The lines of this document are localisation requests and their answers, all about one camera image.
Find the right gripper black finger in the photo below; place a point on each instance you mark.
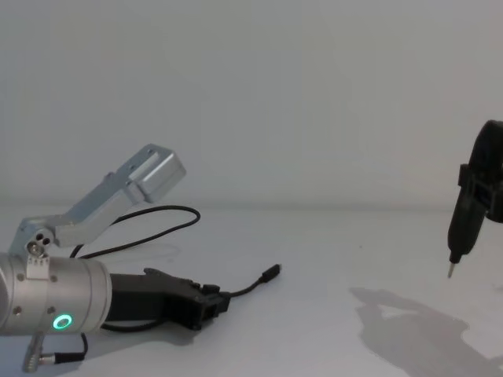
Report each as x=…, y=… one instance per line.
x=473, y=184

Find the white table cloth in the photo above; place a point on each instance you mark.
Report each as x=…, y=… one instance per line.
x=298, y=314

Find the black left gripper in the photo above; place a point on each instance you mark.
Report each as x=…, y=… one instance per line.
x=153, y=296

